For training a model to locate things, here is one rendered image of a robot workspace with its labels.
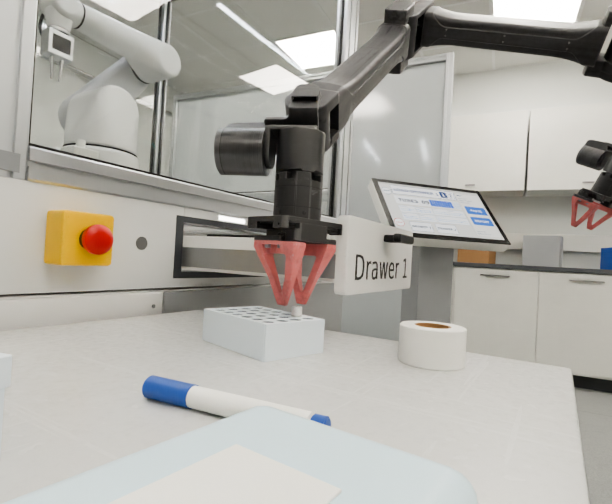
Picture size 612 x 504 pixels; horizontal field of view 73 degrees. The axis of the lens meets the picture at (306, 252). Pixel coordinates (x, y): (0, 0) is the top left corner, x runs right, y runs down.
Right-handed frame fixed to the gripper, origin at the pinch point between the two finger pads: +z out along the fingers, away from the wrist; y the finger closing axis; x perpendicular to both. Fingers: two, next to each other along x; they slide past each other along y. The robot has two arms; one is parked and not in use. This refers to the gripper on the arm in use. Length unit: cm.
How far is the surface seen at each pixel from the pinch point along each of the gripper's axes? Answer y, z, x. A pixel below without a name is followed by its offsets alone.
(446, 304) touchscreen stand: -125, 10, -35
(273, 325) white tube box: 6.4, 2.2, 3.8
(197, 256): -5.7, -4.0, -29.2
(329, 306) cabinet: -62, 9, -44
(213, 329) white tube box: 6.5, 4.2, -6.2
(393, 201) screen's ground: -103, -29, -48
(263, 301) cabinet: -29.8, 5.8, -37.7
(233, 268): -7.3, -2.4, -20.9
